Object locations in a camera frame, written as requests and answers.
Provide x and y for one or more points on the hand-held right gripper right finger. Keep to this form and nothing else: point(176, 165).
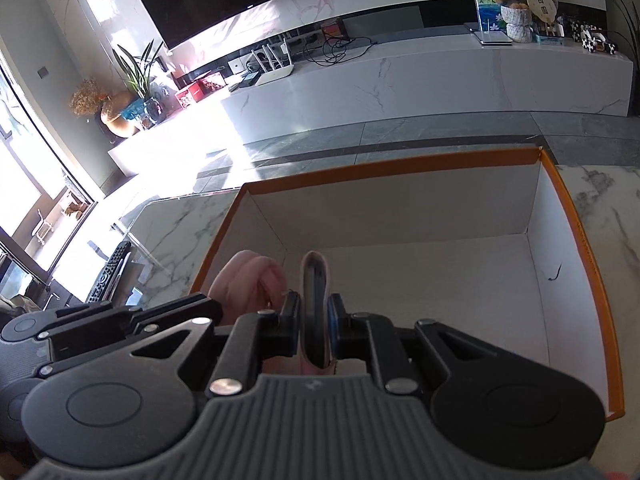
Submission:
point(334, 325)

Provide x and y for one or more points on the red gift box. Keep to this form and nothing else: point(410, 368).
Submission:
point(212, 81)
point(189, 95)

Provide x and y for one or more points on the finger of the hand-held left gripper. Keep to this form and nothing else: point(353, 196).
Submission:
point(165, 317)

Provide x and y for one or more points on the black remote control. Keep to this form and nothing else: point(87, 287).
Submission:
point(110, 270)

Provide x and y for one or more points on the white router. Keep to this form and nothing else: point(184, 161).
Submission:
point(272, 74)

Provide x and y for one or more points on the small red device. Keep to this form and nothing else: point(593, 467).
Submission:
point(332, 30)

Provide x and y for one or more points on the cow-patterned toy car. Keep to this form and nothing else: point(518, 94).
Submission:
point(595, 40)

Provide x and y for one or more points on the blue printed box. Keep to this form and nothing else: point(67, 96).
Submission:
point(135, 110)

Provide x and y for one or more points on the dried flower bunch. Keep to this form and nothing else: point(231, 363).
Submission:
point(85, 97)

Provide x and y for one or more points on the dark wall switch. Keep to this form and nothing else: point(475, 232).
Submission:
point(43, 72)

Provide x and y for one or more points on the orange cardboard box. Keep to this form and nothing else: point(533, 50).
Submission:
point(425, 270)

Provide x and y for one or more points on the small light blue box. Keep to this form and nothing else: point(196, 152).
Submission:
point(548, 36)

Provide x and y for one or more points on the blue green painting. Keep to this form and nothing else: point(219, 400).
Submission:
point(482, 10)

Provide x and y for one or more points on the green plant in glass vase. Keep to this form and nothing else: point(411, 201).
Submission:
point(140, 75)

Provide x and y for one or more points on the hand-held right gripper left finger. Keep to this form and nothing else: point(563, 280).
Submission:
point(294, 320)

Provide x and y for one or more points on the round paper fan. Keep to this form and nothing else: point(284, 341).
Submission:
point(545, 2)

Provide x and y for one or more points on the pink soft cloth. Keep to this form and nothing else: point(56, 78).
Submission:
point(240, 280)

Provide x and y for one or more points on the teddy bear in knitted wrap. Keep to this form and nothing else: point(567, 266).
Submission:
point(515, 22)

